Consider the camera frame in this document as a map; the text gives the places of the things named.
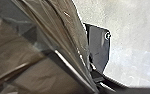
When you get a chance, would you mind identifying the dark translucent trash bag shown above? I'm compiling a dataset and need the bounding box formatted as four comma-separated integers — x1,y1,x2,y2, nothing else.
0,0,99,94

